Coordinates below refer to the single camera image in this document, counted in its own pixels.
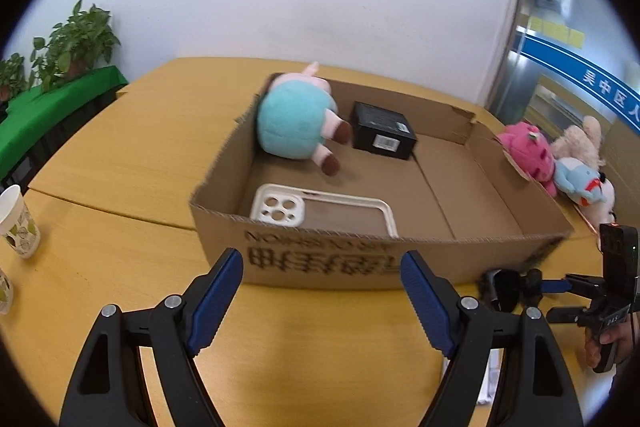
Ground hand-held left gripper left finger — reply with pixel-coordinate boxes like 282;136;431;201
59;248;245;427

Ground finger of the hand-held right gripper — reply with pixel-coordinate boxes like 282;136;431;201
546;305;596;324
542;273;608;297

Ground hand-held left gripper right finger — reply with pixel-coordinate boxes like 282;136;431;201
400;250;585;427

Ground large cardboard box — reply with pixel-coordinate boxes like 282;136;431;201
189;72;576;293

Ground white clear phone case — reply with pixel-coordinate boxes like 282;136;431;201
251;183;399;239

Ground black product box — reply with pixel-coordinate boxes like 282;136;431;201
351;101;418;161

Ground person's right hand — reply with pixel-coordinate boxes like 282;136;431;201
584;323;637;371

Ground light blue plush toy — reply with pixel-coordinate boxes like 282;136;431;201
554;158;616;218

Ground beige plush toy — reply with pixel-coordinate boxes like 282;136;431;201
550;116;608;170

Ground pink strawberry plush toy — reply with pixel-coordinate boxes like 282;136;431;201
496;121;558;198

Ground wooden desk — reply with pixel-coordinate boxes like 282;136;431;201
0;57;626;427

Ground teal and pink plush pig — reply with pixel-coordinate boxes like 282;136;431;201
256;62;355;178

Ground glass door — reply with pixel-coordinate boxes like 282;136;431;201
487;0;640;142

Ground blue sign band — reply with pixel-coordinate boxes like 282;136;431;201
515;25;640;132

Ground leaf print paper cup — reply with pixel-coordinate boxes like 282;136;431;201
0;185;41;259
0;267;14;315

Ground yellow sticky notes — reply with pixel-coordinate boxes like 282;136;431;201
530;18;586;48

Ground black chair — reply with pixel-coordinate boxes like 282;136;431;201
0;87;116;192

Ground green tablecloth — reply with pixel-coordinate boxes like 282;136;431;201
0;66;130;180

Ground large potted green plant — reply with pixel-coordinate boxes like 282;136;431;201
30;0;121;90

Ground small potted green plant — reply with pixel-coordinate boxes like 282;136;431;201
0;53;28;102

